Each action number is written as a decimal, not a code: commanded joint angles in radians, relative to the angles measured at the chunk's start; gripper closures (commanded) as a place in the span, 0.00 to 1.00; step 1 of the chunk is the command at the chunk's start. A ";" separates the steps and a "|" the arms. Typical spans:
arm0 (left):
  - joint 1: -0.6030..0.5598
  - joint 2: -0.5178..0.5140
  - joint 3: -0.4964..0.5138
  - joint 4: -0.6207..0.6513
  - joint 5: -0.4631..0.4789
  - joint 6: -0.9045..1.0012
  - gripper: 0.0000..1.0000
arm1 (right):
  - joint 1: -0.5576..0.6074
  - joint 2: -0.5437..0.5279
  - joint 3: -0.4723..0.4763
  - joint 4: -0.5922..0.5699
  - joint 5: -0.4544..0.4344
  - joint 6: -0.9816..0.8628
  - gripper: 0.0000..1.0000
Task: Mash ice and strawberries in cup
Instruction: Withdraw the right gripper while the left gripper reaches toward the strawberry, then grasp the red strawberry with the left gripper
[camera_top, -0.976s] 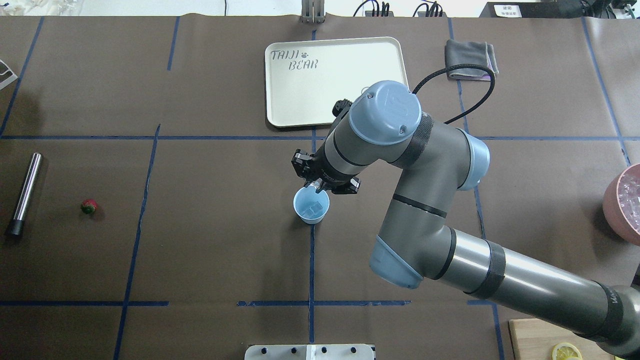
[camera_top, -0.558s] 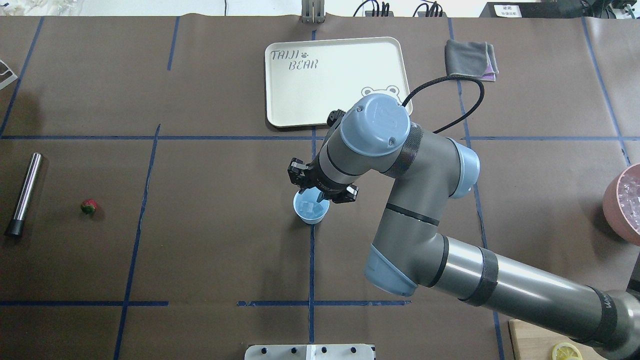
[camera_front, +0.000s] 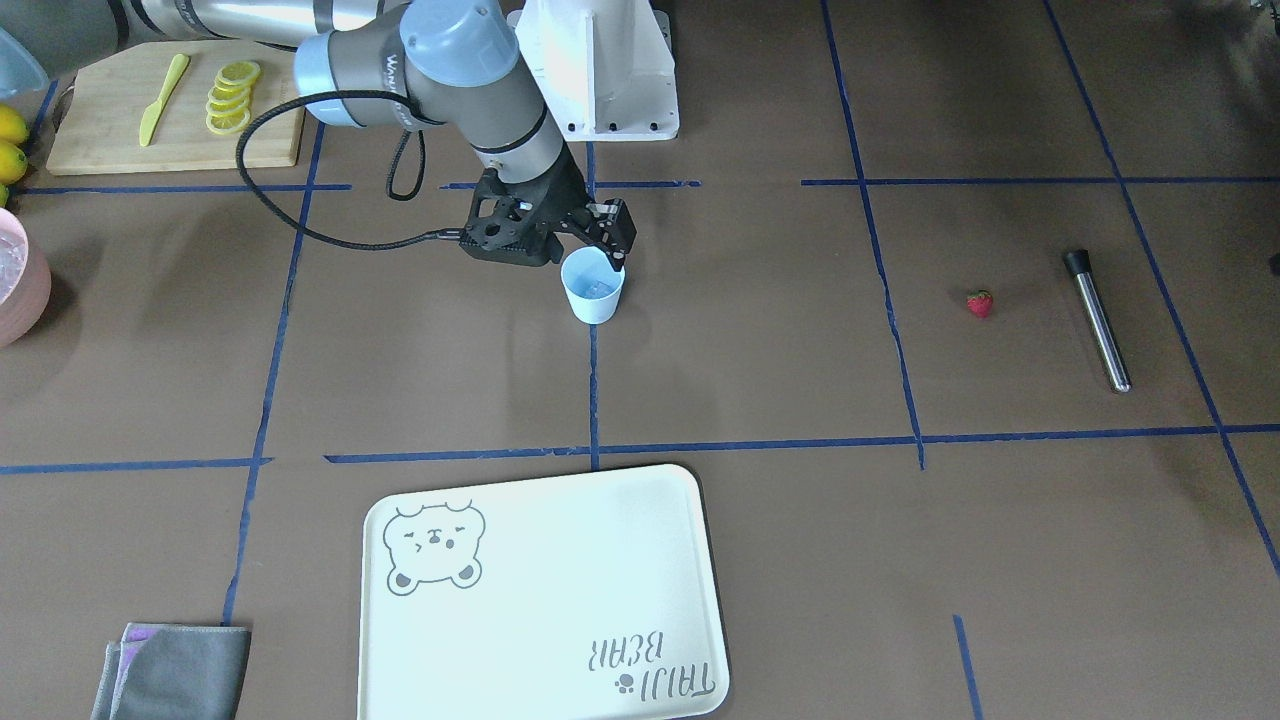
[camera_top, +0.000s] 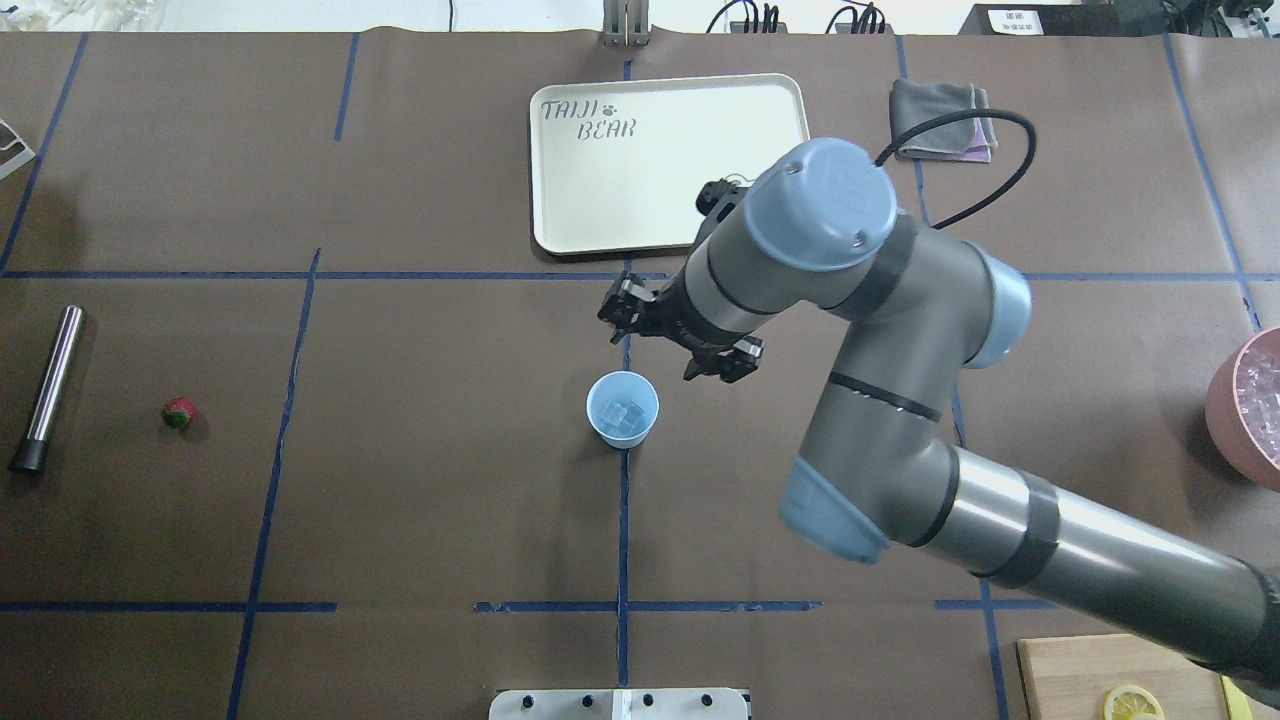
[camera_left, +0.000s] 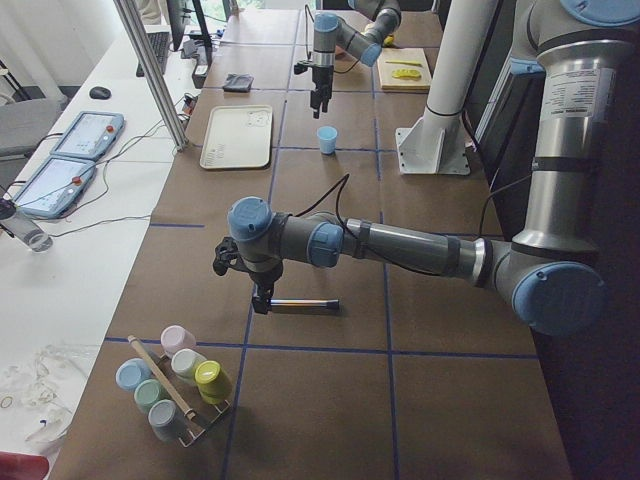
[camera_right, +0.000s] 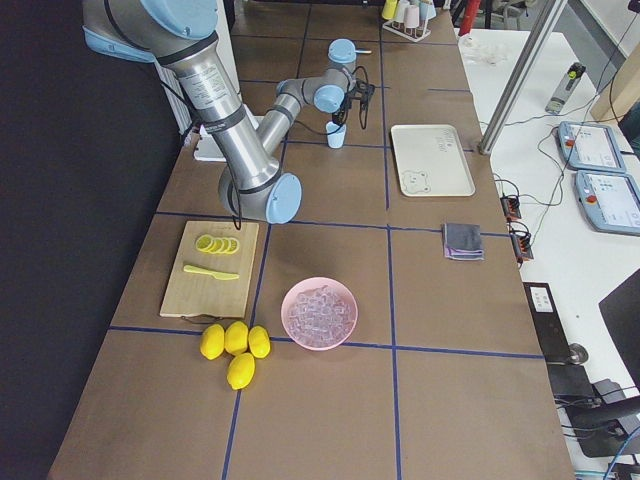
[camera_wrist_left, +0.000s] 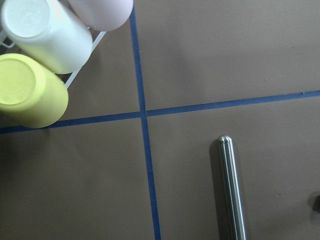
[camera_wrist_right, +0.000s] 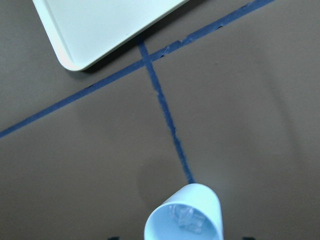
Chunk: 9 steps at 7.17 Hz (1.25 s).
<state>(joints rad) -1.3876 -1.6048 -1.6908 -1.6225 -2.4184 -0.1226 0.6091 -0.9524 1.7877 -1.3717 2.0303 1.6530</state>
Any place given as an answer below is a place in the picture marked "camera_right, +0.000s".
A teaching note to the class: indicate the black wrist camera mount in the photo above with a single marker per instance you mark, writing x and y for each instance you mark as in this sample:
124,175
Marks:
362,93

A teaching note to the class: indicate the upper teach pendant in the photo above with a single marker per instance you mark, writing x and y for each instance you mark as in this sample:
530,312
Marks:
590,146

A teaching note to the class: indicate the lemon slices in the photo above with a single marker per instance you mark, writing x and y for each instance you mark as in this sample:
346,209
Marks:
209,244

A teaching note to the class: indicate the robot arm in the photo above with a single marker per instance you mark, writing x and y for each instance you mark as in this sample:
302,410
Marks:
327,93
181,36

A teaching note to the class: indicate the grey purple folded cloth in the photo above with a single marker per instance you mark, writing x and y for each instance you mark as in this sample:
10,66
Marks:
462,242

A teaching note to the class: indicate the teach pendant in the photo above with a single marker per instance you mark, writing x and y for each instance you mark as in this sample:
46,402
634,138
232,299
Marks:
590,146
610,201

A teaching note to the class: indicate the light blue cup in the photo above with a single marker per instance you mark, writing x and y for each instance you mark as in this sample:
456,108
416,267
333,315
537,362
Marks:
335,134

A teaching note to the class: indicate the yellow-green upturned cup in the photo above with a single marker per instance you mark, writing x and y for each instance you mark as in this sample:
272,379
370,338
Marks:
389,9

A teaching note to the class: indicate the bamboo cutting board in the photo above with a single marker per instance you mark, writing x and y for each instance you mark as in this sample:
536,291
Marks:
190,295

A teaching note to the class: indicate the whole lemon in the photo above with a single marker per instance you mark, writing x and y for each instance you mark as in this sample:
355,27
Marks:
259,342
212,343
236,338
241,371

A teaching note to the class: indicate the yellow plastic knife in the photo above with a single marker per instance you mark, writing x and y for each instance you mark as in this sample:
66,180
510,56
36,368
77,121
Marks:
218,275

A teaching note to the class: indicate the pile of clear ice cubes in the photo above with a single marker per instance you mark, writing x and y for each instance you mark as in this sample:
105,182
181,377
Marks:
319,318

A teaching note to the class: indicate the lower teach pendant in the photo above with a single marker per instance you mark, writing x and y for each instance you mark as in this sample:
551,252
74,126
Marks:
610,201

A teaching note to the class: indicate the aluminium frame post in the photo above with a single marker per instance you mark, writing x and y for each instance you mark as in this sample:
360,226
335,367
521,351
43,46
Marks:
537,38

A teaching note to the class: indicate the white wire cup rack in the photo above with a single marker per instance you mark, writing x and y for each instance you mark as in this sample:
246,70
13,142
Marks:
416,34

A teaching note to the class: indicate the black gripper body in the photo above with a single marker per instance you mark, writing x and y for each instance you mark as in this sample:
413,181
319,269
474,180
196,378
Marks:
343,108

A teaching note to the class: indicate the cream bear tray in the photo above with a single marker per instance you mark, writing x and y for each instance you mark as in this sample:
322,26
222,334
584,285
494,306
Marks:
430,161

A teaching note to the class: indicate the pink bowl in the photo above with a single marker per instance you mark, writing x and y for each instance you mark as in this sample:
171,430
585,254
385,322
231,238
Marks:
315,282

